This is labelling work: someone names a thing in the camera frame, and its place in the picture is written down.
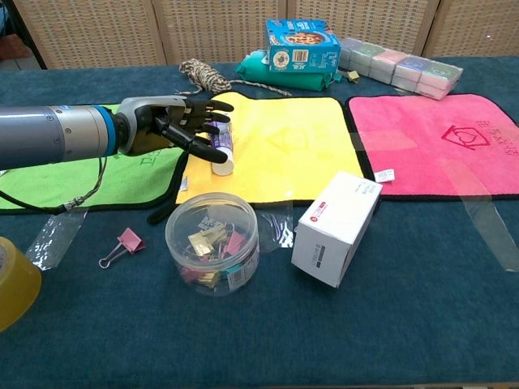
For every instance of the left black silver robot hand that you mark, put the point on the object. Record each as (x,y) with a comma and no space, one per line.
(146,121)

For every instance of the purple toothpaste tube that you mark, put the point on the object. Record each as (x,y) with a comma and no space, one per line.
(225,142)

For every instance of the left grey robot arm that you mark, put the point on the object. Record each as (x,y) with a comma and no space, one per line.
(48,135)

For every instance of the green microfiber cloth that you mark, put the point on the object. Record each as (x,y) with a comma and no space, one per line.
(121,178)

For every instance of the brown white twine bundle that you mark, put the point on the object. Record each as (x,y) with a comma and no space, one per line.
(202,75)

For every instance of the woven folding screen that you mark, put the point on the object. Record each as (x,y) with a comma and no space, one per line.
(211,28)

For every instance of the pink binder clip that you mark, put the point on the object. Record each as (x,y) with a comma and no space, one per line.
(130,241)

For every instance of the teal green wipes pack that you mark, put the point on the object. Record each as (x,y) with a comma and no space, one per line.
(259,75)

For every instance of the clear tub of binder clips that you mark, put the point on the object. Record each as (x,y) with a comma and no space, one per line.
(211,247)

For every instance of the yellow microfiber cloth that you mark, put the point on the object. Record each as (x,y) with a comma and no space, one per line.
(284,154)

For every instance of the black stand pole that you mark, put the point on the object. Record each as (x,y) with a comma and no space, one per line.
(30,36)

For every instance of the clear tape strip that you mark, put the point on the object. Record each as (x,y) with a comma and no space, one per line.
(486,219)
(52,239)

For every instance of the small clear plastic bag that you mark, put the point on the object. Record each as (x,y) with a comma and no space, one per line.
(280,227)

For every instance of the blue cookie box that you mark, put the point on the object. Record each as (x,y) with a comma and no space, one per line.
(300,44)

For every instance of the yellow packing tape roll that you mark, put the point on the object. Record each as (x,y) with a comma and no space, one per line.
(16,283)

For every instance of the small yellow tag block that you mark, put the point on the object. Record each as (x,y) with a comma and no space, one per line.
(353,76)

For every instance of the white cardboard box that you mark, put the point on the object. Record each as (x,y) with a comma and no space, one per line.
(336,227)

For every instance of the clear multicolour tissue pack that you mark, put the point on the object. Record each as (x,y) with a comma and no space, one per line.
(405,67)

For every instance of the dark blue tablecloth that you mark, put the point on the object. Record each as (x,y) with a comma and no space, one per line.
(324,332)

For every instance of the pink microfiber cloth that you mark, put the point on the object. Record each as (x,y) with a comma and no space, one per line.
(425,170)

